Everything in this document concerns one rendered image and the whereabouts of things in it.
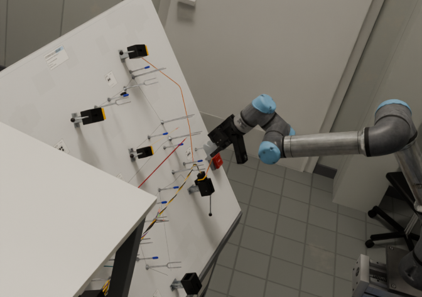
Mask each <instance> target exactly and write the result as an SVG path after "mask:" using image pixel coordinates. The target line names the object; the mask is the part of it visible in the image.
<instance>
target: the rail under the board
mask: <svg viewBox="0 0 422 297"><path fill-rule="evenodd" d="M241 216H242V212H241V211H240V212H239V214H238V216H237V217H236V219H235V220H234V222H233V224H232V225H231V226H230V229H229V230H228V231H227V233H226V234H225V236H224V238H223V239H222V241H221V242H220V244H219V246H218V247H217V248H216V250H215V252H214V253H213V255H212V257H211V258H210V260H209V261H208V263H207V264H206V266H205V267H204V269H203V271H202V272H201V274H200V275H199V277H198V278H199V280H200V282H201V283H202V281H203V280H204V278H205V277H206V275H207V273H208V272H209V270H210V268H211V267H212V265H213V264H214V262H215V260H216V259H217V258H218V256H219V254H220V253H221V251H222V249H223V248H224V246H225V245H226V243H227V241H228V240H229V238H230V237H231V235H232V233H233V232H234V230H235V228H236V227H237V225H238V224H239V222H240V219H241Z"/></svg>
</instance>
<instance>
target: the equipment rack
mask: <svg viewBox="0 0 422 297"><path fill-rule="evenodd" d="M157 198H158V197H156V196H154V195H152V194H150V193H148V192H145V191H143V190H141V189H139V188H137V187H135V186H133V185H130V184H128V183H126V182H125V181H122V180H120V179H118V178H116V177H114V176H112V175H110V174H108V173H106V172H104V171H102V170H100V169H97V168H95V167H93V166H91V165H89V164H87V163H85V162H83V161H80V160H79V159H77V158H74V157H73V156H70V155H69V154H66V153H64V152H62V151H60V150H58V149H56V148H54V147H52V146H49V145H47V144H45V143H43V142H41V141H39V140H37V139H35V138H33V137H31V136H29V135H27V134H25V133H23V132H21V131H18V130H16V129H14V128H12V127H10V126H8V125H6V124H4V123H2V122H0V297H78V296H79V295H80V294H81V292H82V291H83V290H84V289H85V288H86V287H87V285H88V284H89V283H90V282H91V280H93V279H94V277H95V276H96V275H97V274H98V272H99V271H100V270H101V269H102V268H103V267H104V265H105V264H106V263H107V262H108V260H109V259H110V258H111V257H112V256H113V255H114V254H115V252H116V255H115V259H114V265H113V268H112V274H111V280H110V284H109V290H108V294H107V297H128V294H129V288H130V285H131V280H132V277H133V272H134V267H135V263H136V258H137V255H138V250H139V245H140V242H141V236H142V233H143V228H144V223H145V220H146V216H147V214H149V212H150V211H151V210H152V208H153V207H154V206H155V205H156V201H157Z"/></svg>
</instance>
